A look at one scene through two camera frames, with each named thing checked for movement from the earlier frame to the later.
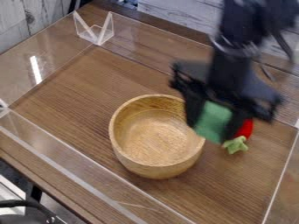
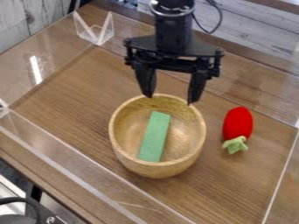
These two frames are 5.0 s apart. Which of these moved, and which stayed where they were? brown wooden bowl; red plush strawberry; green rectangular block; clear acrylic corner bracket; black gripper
Moved: green rectangular block; black gripper
Stayed: clear acrylic corner bracket; brown wooden bowl; red plush strawberry
